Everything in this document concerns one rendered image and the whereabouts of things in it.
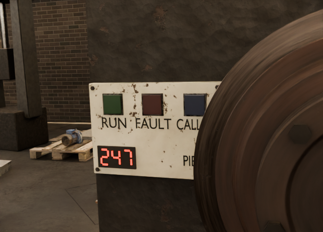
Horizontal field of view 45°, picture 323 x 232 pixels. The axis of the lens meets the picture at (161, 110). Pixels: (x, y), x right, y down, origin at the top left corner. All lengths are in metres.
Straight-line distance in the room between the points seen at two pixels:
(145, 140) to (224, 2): 0.29
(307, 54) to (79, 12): 7.18
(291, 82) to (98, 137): 0.41
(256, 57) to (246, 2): 0.18
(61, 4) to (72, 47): 0.81
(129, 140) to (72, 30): 6.96
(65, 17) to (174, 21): 7.07
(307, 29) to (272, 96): 0.10
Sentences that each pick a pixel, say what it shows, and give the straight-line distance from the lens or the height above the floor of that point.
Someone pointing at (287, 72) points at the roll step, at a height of 1.26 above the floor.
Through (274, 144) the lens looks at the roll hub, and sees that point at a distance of 0.48.
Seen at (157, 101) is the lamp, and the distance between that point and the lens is 0.72.
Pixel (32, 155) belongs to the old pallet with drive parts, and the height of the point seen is 0.04.
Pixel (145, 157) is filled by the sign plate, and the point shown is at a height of 1.10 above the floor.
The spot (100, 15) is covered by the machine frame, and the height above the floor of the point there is 1.37.
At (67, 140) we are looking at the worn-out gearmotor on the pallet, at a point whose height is 0.23.
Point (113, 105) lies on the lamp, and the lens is 0.75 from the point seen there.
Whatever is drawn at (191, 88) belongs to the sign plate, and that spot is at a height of 1.23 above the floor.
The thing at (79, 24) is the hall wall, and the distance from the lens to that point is 7.62.
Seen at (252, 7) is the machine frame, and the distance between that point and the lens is 0.71.
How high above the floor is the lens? 1.29
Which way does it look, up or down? 8 degrees down
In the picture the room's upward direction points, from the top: 2 degrees counter-clockwise
